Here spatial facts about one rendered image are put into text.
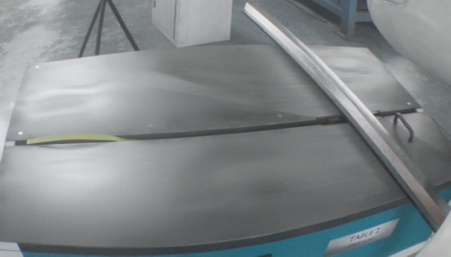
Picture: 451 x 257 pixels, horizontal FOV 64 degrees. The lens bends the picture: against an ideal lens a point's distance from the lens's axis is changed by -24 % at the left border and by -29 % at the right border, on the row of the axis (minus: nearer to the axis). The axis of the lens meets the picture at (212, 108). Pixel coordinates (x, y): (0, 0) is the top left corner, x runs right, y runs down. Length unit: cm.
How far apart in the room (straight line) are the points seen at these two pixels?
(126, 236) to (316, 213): 26
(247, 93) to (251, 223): 34
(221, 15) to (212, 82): 194
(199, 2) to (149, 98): 190
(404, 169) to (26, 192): 62
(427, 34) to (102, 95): 64
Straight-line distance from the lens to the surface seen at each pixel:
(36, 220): 62
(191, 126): 78
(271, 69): 98
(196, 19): 276
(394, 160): 76
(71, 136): 75
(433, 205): 69
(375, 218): 71
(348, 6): 328
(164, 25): 294
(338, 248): 72
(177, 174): 68
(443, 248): 39
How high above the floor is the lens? 117
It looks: 32 degrees down
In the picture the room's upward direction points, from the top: 4 degrees clockwise
